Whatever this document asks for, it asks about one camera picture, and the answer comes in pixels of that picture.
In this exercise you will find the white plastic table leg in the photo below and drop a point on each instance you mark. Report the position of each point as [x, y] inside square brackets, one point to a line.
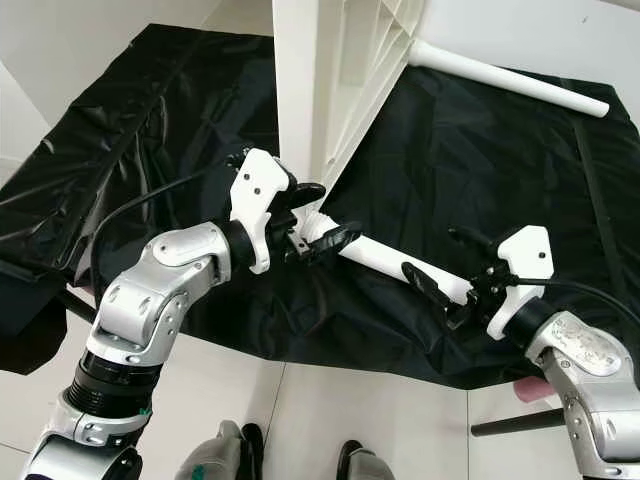
[380, 255]
[510, 85]

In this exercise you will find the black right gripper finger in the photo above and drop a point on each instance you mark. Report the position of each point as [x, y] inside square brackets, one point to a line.
[472, 240]
[430, 288]

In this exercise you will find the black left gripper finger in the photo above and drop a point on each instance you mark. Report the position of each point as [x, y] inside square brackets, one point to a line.
[305, 195]
[335, 242]

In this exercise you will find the grey left robot foot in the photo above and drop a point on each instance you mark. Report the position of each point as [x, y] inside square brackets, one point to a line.
[215, 455]

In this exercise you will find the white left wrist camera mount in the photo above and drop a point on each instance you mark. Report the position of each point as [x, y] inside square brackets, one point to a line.
[260, 195]

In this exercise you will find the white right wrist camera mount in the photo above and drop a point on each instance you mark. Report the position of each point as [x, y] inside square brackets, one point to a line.
[530, 270]

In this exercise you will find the white plastic table top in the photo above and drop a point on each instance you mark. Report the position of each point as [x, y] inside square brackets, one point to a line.
[320, 80]

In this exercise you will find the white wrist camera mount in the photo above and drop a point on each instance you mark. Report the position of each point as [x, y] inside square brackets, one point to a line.
[530, 270]
[260, 195]

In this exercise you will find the dark metal table frame bar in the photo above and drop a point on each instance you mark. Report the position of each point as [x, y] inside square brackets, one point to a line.
[76, 306]
[520, 422]

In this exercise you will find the black tablecloth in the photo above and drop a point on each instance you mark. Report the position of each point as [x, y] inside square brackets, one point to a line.
[160, 110]

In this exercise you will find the grey robot foot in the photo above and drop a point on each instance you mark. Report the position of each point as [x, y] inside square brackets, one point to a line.
[215, 455]
[368, 464]

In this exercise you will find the grey right robot foot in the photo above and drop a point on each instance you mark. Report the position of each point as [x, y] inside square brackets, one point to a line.
[368, 464]

